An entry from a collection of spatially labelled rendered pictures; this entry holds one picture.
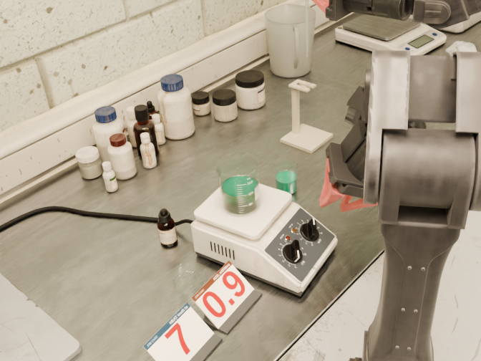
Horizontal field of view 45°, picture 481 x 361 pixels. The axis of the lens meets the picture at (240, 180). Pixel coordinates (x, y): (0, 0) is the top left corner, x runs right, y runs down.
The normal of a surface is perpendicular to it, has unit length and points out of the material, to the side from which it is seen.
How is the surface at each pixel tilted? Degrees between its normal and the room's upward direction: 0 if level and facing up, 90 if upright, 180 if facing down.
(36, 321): 0
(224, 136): 0
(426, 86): 65
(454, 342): 0
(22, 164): 90
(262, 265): 90
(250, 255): 90
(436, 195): 95
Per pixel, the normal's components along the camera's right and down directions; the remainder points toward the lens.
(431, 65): -0.20, 0.18
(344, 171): 0.35, -0.57
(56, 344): -0.07, -0.81
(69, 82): 0.74, 0.35
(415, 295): -0.19, 0.56
